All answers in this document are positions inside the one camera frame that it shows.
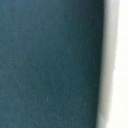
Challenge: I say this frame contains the black table mat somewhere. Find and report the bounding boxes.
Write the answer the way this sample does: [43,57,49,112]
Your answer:
[0,0,104,128]

